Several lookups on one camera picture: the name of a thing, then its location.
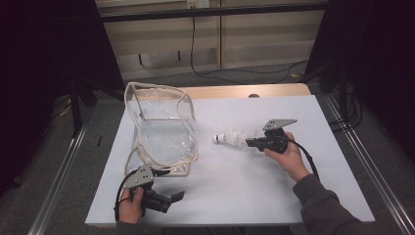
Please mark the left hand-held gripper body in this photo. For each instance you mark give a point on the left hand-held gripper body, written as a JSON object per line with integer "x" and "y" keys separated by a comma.
{"x": 142, "y": 177}

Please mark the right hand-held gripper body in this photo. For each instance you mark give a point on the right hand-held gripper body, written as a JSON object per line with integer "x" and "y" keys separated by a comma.
{"x": 275, "y": 142}

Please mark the clear plastic bag beige trim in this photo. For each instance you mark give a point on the clear plastic bag beige trim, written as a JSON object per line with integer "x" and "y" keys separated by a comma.
{"x": 163, "y": 143}

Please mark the person's right hand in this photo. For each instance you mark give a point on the person's right hand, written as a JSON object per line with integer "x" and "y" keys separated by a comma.
{"x": 292, "y": 160}

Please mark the person's left hand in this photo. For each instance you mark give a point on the person's left hand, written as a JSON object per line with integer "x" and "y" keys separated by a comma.
{"x": 130, "y": 209}

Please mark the brown round table grommet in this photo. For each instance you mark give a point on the brown round table grommet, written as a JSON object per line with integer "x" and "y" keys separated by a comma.
{"x": 253, "y": 95}

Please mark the white table sheet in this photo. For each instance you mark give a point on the white table sheet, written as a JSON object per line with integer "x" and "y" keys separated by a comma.
{"x": 228, "y": 182}

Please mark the small black floor object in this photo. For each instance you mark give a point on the small black floor object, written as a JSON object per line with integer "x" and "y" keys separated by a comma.
{"x": 99, "y": 141}

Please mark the black metal stand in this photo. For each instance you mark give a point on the black metal stand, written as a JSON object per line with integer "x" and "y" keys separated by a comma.
{"x": 342, "y": 88}
{"x": 75, "y": 114}

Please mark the black horizontal bar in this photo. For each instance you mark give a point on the black horizontal bar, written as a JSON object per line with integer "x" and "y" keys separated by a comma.
{"x": 228, "y": 11}

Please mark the black curtain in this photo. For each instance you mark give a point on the black curtain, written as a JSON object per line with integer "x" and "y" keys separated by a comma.
{"x": 385, "y": 49}
{"x": 39, "y": 65}

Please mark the white power socket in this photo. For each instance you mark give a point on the white power socket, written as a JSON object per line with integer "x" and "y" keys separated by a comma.
{"x": 202, "y": 3}

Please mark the aluminium floor rail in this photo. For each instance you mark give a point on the aluminium floor rail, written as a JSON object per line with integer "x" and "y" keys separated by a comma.
{"x": 369, "y": 166}
{"x": 55, "y": 192}

